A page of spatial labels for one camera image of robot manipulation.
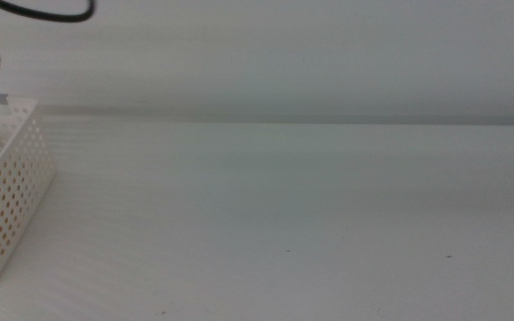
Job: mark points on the white perforated plastic basket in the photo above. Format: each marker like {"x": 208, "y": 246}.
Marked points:
{"x": 16, "y": 178}

